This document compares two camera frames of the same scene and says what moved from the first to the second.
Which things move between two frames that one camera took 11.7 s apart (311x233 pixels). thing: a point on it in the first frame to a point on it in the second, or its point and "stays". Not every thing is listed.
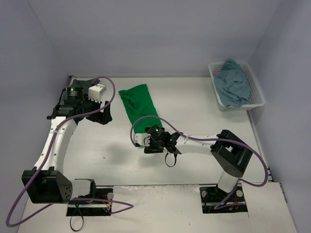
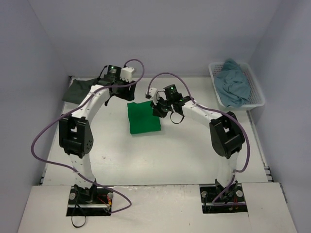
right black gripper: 152,147 to 158,110
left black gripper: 100,115 to 127,92
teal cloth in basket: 233,84 stays
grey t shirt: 84,84 stays
